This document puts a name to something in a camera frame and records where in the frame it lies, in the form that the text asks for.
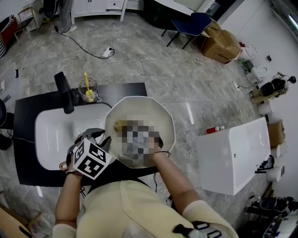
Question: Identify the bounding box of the person's right forearm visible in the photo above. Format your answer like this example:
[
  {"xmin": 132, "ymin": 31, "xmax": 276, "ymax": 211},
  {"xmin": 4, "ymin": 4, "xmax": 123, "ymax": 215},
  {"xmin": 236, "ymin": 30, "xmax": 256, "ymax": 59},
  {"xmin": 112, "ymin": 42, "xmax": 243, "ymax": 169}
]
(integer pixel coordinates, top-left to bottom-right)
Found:
[{"xmin": 152, "ymin": 151, "xmax": 202, "ymax": 216}]

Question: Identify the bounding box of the clear glass jar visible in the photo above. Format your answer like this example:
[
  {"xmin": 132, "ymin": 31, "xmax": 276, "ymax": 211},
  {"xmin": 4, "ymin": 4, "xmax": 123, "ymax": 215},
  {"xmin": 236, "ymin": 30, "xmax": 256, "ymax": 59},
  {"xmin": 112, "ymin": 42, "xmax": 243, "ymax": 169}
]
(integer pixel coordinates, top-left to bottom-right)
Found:
[{"xmin": 78, "ymin": 78, "xmax": 103, "ymax": 104}]

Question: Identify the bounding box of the person's left forearm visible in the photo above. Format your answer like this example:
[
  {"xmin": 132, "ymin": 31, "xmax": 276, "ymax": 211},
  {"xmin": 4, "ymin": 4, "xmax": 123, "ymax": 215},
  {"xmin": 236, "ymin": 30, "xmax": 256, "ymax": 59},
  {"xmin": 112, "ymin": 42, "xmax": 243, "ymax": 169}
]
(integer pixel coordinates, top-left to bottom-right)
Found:
[{"xmin": 54, "ymin": 171, "xmax": 85, "ymax": 230}]

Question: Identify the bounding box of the person's cream shirt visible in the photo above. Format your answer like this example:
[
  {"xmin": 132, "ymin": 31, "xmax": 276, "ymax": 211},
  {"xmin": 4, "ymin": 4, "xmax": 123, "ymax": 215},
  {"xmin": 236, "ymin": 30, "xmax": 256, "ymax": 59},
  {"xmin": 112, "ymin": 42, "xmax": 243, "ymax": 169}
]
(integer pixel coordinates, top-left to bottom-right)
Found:
[{"xmin": 52, "ymin": 180, "xmax": 239, "ymax": 238}]

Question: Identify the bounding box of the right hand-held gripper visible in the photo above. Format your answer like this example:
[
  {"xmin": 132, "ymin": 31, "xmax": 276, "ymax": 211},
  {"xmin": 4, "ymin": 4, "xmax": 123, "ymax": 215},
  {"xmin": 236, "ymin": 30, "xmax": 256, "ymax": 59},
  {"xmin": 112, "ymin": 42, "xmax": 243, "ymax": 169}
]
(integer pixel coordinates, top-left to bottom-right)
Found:
[{"xmin": 121, "ymin": 120, "xmax": 164, "ymax": 164}]

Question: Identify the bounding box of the white bathtub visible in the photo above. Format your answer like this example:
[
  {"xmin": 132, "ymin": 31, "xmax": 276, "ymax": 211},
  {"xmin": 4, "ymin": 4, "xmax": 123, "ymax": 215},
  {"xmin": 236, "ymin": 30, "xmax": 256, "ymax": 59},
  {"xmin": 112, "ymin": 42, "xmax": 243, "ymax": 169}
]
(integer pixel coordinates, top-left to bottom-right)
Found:
[{"xmin": 195, "ymin": 117, "xmax": 272, "ymax": 196}]

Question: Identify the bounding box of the blue chair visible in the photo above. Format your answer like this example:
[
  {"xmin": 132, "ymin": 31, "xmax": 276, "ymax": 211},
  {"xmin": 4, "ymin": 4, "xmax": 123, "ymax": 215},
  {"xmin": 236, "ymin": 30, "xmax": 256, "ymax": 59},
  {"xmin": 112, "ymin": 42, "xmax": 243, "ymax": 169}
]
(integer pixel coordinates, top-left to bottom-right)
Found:
[{"xmin": 161, "ymin": 12, "xmax": 213, "ymax": 50}]

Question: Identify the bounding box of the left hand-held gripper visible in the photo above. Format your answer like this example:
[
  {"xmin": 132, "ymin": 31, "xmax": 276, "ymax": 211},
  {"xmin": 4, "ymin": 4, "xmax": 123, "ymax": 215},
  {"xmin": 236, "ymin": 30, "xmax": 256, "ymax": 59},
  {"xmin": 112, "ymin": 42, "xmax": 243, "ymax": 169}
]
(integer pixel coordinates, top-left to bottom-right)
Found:
[{"xmin": 66, "ymin": 127, "xmax": 113, "ymax": 180}]

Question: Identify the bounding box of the yellow brush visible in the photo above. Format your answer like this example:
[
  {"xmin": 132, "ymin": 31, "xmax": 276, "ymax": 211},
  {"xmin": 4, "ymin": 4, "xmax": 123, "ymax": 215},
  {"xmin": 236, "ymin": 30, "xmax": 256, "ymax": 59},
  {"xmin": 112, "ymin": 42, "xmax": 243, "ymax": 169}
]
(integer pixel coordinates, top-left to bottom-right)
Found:
[{"xmin": 84, "ymin": 72, "xmax": 94, "ymax": 97}]

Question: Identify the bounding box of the white faceted pan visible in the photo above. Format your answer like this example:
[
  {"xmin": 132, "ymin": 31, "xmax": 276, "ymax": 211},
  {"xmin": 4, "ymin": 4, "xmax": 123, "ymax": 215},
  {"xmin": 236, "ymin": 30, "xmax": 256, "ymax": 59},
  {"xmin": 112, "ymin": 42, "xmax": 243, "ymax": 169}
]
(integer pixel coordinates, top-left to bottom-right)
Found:
[{"xmin": 104, "ymin": 95, "xmax": 176, "ymax": 169}]

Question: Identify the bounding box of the person's left hand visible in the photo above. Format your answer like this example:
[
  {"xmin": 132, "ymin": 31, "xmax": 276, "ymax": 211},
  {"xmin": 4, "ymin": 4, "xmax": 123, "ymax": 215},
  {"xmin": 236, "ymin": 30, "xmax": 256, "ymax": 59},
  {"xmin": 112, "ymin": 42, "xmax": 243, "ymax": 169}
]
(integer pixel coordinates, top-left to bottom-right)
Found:
[{"xmin": 74, "ymin": 133, "xmax": 86, "ymax": 146}]

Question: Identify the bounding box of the large open cardboard box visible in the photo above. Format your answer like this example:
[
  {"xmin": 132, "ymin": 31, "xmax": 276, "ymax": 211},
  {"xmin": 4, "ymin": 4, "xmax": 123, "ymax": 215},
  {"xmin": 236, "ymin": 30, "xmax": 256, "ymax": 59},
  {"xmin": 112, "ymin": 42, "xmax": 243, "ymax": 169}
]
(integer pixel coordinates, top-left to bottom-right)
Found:
[{"xmin": 200, "ymin": 21, "xmax": 243, "ymax": 64}]

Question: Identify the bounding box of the yellow scrubbing sponge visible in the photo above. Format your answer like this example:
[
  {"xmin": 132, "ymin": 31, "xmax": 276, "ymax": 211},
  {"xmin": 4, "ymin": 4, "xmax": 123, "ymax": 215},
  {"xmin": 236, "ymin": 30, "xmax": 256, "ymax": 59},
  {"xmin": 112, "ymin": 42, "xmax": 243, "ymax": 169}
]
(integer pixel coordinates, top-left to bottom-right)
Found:
[{"xmin": 113, "ymin": 119, "xmax": 128, "ymax": 131}]

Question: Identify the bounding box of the white power strip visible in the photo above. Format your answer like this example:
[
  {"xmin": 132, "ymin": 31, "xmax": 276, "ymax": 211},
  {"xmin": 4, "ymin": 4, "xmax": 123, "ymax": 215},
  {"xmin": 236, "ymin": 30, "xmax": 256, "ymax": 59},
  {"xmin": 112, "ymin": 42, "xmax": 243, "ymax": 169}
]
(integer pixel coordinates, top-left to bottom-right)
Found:
[{"xmin": 102, "ymin": 47, "xmax": 115, "ymax": 59}]

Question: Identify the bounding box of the red bottle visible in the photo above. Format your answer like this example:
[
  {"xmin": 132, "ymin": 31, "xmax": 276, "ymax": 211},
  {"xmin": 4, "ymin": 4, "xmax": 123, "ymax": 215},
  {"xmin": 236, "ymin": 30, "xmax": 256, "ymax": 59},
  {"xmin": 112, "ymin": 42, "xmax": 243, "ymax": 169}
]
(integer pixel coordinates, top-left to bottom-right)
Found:
[{"xmin": 206, "ymin": 126, "xmax": 225, "ymax": 134}]

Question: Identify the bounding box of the small cardboard box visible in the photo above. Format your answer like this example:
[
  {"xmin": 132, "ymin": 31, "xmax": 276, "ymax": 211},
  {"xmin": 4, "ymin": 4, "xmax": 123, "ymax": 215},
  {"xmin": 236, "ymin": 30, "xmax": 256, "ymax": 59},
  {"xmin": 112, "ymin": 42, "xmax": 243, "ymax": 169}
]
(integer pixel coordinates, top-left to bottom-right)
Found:
[{"xmin": 267, "ymin": 119, "xmax": 286, "ymax": 147}]

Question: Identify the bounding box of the black faucet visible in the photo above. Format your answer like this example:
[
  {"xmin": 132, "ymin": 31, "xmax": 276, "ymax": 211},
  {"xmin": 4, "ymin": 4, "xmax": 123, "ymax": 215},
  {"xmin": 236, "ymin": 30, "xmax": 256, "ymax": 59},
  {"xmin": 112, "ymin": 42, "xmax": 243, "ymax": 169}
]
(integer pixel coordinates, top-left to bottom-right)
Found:
[{"xmin": 54, "ymin": 71, "xmax": 75, "ymax": 114}]

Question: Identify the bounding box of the black office chair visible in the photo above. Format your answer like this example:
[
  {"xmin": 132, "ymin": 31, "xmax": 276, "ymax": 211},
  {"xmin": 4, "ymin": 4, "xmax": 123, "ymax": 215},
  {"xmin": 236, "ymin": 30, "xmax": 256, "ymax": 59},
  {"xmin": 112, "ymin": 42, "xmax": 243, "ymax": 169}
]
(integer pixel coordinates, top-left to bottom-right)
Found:
[{"xmin": 0, "ymin": 99, "xmax": 15, "ymax": 151}]

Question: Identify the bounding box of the red striped box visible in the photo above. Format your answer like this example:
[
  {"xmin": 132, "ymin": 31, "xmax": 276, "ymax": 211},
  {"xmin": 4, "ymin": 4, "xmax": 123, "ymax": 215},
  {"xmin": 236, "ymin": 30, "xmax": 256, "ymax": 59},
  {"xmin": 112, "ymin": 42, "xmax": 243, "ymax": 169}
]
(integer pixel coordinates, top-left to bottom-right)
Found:
[{"xmin": 0, "ymin": 14, "xmax": 19, "ymax": 58}]

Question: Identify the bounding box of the black power cable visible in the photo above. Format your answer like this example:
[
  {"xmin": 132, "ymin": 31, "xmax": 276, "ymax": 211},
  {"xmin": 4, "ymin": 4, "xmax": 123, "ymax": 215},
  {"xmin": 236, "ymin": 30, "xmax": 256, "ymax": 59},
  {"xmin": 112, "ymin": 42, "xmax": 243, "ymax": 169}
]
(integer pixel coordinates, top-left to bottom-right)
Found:
[{"xmin": 51, "ymin": 17, "xmax": 115, "ymax": 60}]

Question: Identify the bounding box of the white cabinet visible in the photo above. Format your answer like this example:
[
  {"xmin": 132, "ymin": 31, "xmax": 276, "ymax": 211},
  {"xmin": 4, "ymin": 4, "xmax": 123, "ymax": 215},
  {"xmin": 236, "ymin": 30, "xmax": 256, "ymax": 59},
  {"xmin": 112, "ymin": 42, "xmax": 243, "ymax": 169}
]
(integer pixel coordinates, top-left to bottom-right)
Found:
[{"xmin": 70, "ymin": 0, "xmax": 128, "ymax": 25}]

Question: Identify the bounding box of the black vanity counter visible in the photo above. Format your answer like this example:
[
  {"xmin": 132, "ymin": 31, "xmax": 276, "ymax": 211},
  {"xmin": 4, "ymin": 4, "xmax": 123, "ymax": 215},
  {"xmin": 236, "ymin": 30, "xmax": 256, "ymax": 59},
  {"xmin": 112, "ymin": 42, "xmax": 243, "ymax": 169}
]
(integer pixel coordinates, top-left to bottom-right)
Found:
[{"xmin": 13, "ymin": 82, "xmax": 161, "ymax": 187}]

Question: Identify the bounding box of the white sink basin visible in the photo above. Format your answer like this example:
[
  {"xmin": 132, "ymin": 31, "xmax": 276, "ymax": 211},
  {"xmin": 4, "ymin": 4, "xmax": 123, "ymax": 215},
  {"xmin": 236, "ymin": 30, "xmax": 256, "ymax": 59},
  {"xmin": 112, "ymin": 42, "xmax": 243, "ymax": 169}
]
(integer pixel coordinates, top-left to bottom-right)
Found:
[{"xmin": 34, "ymin": 103, "xmax": 113, "ymax": 172}]

